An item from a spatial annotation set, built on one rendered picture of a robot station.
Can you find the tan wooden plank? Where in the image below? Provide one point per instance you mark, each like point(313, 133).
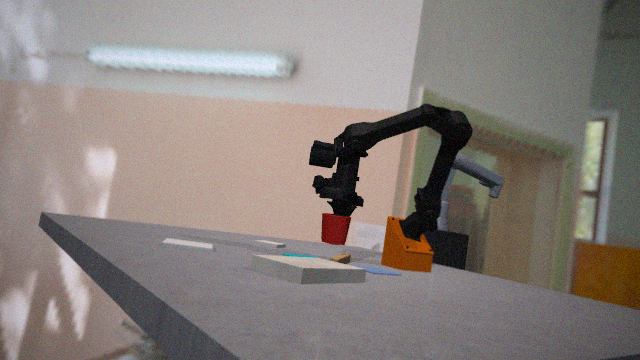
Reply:
point(342, 258)

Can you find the red cup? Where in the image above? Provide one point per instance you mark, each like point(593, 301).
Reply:
point(334, 229)

